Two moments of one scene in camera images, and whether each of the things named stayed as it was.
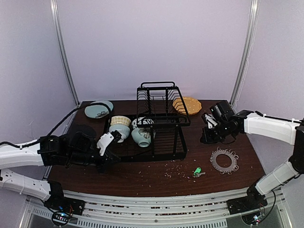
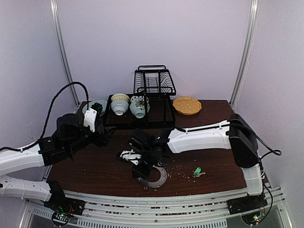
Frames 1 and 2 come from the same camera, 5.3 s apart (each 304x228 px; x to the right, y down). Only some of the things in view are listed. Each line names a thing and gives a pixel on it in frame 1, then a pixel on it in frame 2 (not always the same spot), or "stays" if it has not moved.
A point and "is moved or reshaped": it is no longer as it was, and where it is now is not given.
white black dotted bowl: [141, 120] to [135, 98]
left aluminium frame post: [55, 17] stays
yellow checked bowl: [120, 119] to [119, 96]
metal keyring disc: [232, 167] to [162, 180]
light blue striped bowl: [124, 130] to [119, 107]
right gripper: [207, 135] to [141, 166]
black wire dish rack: [163, 102] is moved or reshaped
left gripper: [109, 156] to [105, 137]
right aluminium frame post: [253, 18] stays
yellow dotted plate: [193, 106] stays
